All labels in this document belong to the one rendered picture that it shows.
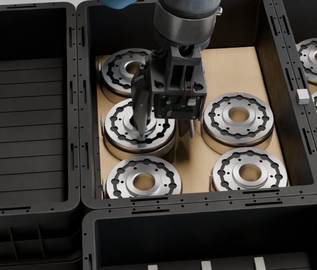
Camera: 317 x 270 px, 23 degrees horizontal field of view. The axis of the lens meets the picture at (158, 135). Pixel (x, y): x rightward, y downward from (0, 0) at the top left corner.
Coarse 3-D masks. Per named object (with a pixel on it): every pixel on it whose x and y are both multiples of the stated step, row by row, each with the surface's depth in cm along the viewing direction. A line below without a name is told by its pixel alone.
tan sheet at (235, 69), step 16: (224, 48) 127; (240, 48) 127; (96, 64) 124; (208, 64) 124; (224, 64) 124; (240, 64) 124; (256, 64) 124; (96, 80) 122; (208, 80) 122; (224, 80) 122; (240, 80) 122; (256, 80) 122; (208, 96) 119; (256, 96) 119; (176, 128) 115; (176, 144) 113; (192, 144) 113; (272, 144) 113; (112, 160) 111; (176, 160) 111; (192, 160) 111; (208, 160) 111; (192, 176) 109; (208, 176) 109; (192, 192) 107
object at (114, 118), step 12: (120, 108) 114; (132, 108) 114; (108, 120) 112; (120, 120) 112; (168, 120) 112; (108, 132) 110; (120, 132) 110; (156, 132) 110; (168, 132) 110; (120, 144) 109; (132, 144) 109; (144, 144) 109; (156, 144) 109
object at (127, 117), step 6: (126, 114) 112; (132, 114) 112; (150, 114) 112; (126, 120) 111; (150, 120) 111; (156, 120) 111; (126, 126) 110; (132, 126) 110; (150, 126) 110; (132, 132) 110; (138, 132) 110
